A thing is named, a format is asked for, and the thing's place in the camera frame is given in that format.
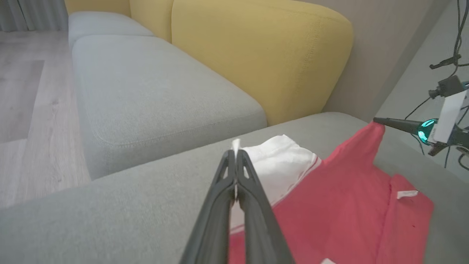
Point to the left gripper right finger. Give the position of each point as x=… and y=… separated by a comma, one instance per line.
x=260, y=227

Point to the red basketball jersey white trim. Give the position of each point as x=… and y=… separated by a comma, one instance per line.
x=348, y=205

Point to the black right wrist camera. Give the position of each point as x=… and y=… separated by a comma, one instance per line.
x=449, y=86

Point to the grey sofa seat cushion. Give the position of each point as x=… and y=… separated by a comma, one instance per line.
x=154, y=99
x=99, y=24

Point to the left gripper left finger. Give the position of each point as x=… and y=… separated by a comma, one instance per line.
x=214, y=220

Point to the grey window curtain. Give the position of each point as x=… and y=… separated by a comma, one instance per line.
x=33, y=14

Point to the yellow sofa back cushion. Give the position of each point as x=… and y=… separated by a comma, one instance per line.
x=150, y=18
x=95, y=5
x=263, y=55

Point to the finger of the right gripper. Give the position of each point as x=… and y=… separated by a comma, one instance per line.
x=401, y=125

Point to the grey and yellow sofa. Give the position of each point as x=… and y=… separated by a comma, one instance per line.
x=110, y=220

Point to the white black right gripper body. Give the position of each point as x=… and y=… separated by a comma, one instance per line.
x=449, y=121

